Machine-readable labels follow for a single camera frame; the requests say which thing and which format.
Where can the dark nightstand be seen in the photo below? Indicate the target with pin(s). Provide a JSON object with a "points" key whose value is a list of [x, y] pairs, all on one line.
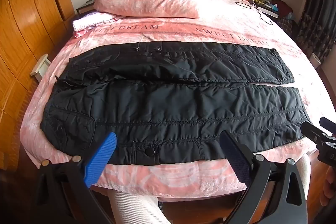
{"points": [[85, 7]]}

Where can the plaid cloth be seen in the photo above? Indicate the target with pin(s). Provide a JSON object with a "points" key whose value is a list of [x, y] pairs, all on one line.
{"points": [[285, 24]]}

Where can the pink velvet pillow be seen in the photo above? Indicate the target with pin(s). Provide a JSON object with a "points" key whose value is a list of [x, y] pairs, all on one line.
{"points": [[147, 3]]}

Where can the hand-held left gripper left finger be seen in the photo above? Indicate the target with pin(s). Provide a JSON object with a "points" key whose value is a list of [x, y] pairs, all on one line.
{"points": [[101, 161]]}

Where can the dark patterned curtain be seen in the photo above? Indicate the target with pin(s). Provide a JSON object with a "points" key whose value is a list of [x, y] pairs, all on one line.
{"points": [[317, 8]]}

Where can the person's right hand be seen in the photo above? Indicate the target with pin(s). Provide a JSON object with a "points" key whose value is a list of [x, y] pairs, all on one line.
{"points": [[331, 184]]}

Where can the white folded cloth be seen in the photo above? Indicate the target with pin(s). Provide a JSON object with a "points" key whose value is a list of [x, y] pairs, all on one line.
{"points": [[90, 22]]}

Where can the person's right leg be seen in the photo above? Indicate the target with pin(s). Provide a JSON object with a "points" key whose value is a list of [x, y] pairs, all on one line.
{"points": [[304, 174]]}

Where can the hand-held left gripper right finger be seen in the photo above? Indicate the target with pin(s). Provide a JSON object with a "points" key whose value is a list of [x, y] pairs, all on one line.
{"points": [[236, 158]]}

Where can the dark red cloth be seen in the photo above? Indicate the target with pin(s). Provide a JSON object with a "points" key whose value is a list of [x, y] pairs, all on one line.
{"points": [[282, 6]]}

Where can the orange wooden wardrobe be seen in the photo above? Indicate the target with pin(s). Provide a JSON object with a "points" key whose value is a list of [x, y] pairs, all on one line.
{"points": [[23, 16]]}

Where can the person's leg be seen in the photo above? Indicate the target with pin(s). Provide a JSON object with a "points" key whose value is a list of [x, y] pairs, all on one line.
{"points": [[131, 209], [304, 174]]}

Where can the black quilted pants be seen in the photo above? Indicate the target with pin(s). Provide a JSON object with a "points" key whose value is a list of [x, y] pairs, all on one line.
{"points": [[170, 98]]}

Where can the white-topped nightstand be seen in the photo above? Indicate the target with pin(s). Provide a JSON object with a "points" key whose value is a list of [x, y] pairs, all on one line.
{"points": [[269, 11]]}

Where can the white small stool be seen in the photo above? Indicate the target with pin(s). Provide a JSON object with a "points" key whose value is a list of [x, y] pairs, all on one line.
{"points": [[39, 66]]}

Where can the person's left leg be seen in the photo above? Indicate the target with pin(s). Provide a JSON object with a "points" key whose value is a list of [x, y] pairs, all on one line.
{"points": [[131, 209]]}

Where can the pink bed with cover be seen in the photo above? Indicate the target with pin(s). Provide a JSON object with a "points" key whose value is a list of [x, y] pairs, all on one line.
{"points": [[183, 29]]}

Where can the pink patterned cloth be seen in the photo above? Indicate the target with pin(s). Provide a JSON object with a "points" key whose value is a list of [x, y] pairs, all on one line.
{"points": [[80, 33]]}

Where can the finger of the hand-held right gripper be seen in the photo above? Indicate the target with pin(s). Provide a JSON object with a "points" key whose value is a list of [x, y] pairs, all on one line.
{"points": [[313, 133], [326, 124]]}

